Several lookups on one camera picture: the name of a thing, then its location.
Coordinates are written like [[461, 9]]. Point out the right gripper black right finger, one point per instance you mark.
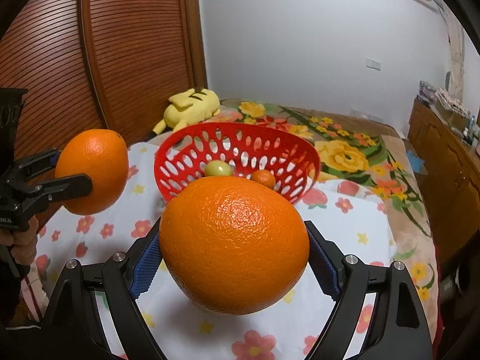
[[398, 328]]

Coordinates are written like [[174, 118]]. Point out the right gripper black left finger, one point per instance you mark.
[[73, 314]]

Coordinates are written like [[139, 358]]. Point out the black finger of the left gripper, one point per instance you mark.
[[59, 189], [36, 164]]

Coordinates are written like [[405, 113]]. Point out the medium orange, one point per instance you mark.
[[102, 155]]

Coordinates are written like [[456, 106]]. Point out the small green guava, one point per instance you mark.
[[218, 168]]

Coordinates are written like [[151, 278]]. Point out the large orange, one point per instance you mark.
[[232, 245]]

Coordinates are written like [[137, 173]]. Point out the person's left hand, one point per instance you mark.
[[23, 245]]

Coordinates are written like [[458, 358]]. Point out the red perforated plastic basket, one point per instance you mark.
[[182, 157]]

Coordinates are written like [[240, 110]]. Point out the brown louvered wardrobe door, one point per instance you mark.
[[97, 64]]

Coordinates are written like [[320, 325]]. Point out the yellow plush toy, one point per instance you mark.
[[187, 108]]

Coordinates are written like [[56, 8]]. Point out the wooden sideboard cabinet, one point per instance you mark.
[[451, 188]]

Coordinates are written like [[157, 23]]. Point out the floral bed blanket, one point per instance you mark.
[[366, 159]]

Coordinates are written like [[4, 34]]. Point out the small tangerine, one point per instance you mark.
[[264, 177]]

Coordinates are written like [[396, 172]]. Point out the beige curtain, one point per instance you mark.
[[456, 38]]

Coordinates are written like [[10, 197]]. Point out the white wall switch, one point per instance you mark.
[[373, 64]]

